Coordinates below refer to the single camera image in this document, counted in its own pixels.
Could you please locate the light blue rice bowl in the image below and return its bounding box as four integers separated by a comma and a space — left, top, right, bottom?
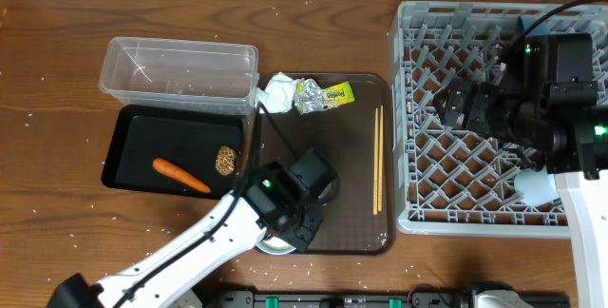
256, 237, 296, 256

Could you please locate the brown food scrap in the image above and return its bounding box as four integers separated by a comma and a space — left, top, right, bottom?
215, 145, 238, 176

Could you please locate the light blue cup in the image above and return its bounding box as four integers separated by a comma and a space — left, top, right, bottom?
514, 167, 560, 207

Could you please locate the white tissue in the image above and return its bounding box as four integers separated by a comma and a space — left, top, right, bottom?
256, 72, 299, 113

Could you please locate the orange carrot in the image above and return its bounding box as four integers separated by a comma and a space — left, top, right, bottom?
152, 158, 211, 194

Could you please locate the blue plate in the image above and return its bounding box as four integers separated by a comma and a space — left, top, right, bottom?
517, 15, 544, 37

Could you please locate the yellow green snack wrapper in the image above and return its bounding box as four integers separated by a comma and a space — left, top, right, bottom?
322, 82, 355, 106

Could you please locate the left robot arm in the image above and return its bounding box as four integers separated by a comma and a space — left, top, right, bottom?
47, 149, 340, 308

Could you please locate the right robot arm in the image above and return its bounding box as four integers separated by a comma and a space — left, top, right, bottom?
432, 32, 607, 307

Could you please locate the grey dishwasher rack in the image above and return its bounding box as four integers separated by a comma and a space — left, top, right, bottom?
389, 1, 607, 239

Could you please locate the brown serving tray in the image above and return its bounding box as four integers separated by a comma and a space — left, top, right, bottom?
273, 72, 395, 256

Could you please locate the black tray bin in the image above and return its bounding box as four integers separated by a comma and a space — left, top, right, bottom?
101, 105, 243, 200

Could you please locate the clear plastic bin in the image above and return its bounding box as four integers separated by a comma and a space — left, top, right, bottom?
99, 37, 259, 116

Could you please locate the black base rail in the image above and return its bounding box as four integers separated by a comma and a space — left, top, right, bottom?
174, 282, 572, 308

